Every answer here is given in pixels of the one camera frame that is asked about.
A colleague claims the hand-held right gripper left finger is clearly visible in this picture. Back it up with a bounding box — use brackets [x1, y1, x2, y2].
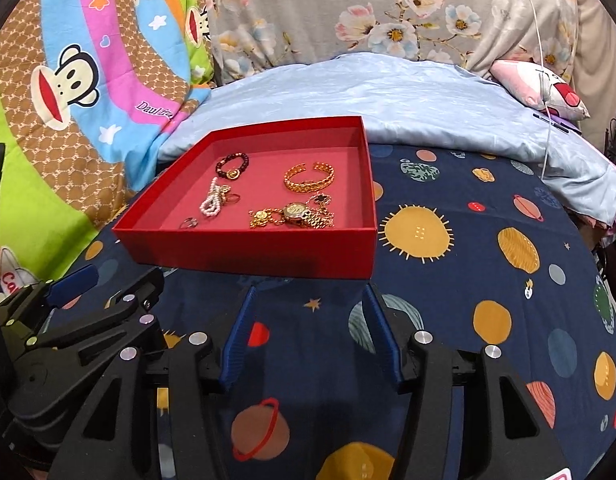
[48, 285, 259, 480]

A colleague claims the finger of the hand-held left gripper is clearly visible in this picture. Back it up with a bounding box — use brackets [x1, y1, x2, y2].
[18, 269, 167, 367]
[0, 263, 100, 322]

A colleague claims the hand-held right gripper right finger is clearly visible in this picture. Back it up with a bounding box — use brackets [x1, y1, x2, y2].
[363, 282, 571, 480]

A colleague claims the red cardboard box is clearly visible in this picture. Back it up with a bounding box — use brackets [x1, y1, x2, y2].
[111, 115, 379, 281]

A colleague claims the white pearl bracelet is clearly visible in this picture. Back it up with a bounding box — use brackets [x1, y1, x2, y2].
[200, 178, 229, 219]

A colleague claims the gold wrist watch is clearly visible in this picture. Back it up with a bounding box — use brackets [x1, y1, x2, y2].
[280, 200, 337, 229]

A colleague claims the navy planet print bedsheet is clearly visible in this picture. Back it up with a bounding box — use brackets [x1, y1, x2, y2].
[35, 142, 616, 480]

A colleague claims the cartoon monkey blanket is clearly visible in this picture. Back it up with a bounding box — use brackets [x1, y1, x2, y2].
[0, 0, 215, 286]

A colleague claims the light blue sheet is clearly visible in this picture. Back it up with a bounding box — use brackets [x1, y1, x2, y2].
[158, 51, 616, 228]

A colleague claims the purple flat case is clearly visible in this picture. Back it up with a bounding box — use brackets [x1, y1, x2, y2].
[532, 107, 583, 137]

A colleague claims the pink cartoon pillow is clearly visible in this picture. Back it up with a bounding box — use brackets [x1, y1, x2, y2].
[489, 58, 591, 121]

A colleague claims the grey floral cloth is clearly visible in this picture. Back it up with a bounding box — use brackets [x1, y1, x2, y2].
[203, 0, 616, 126]

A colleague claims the dark bead bracelet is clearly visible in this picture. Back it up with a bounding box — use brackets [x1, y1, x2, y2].
[216, 152, 250, 181]

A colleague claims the gold cuff bracelet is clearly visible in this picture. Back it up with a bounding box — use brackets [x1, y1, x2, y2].
[283, 160, 337, 194]

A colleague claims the white cable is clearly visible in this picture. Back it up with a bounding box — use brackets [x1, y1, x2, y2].
[518, 0, 581, 181]

